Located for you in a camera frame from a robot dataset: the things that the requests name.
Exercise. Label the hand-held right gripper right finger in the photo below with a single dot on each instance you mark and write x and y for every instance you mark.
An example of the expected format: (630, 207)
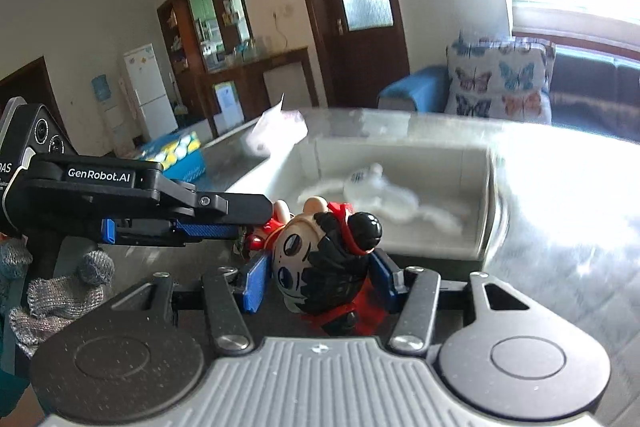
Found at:
(382, 279)

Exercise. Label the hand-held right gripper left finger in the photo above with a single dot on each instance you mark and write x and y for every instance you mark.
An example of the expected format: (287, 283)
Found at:
(256, 283)

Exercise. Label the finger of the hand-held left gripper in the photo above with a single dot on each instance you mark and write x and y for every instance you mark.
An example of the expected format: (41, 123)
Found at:
(235, 209)

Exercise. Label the black-haired doll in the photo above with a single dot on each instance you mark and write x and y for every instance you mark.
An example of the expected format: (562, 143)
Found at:
(325, 267)

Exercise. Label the grey cardboard box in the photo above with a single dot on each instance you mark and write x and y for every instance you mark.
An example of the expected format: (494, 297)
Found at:
(450, 157)

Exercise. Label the blue dotted tissue box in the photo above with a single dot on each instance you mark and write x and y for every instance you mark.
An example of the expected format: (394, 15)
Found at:
(175, 154)

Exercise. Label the white rabbit toy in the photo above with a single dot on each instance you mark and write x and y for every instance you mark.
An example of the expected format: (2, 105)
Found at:
(380, 197)

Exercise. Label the white tissue pack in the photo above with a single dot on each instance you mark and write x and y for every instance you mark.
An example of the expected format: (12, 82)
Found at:
(275, 132)

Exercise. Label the water dispenser with blue bottle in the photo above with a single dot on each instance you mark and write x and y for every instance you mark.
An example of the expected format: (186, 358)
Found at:
(107, 107)

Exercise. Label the blue-bordered paper sheet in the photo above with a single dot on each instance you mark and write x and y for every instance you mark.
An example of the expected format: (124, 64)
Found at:
(229, 104)

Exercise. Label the white refrigerator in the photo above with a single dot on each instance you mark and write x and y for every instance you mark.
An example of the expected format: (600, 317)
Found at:
(147, 92)

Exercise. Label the dark brown plain door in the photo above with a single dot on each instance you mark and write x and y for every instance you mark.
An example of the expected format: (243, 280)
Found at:
(30, 82)

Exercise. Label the dark wooden sideboard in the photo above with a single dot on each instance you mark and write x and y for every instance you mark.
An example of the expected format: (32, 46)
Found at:
(280, 77)

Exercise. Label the dark wooden display cabinet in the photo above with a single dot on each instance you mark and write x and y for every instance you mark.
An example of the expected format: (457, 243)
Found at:
(195, 47)

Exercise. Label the blue sofa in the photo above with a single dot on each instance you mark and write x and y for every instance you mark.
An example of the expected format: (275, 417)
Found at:
(415, 89)

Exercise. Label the brown glazed wooden door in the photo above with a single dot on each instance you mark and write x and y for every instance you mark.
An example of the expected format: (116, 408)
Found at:
(365, 32)

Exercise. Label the butterfly print cushion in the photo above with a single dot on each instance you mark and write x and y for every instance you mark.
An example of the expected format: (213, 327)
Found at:
(495, 77)

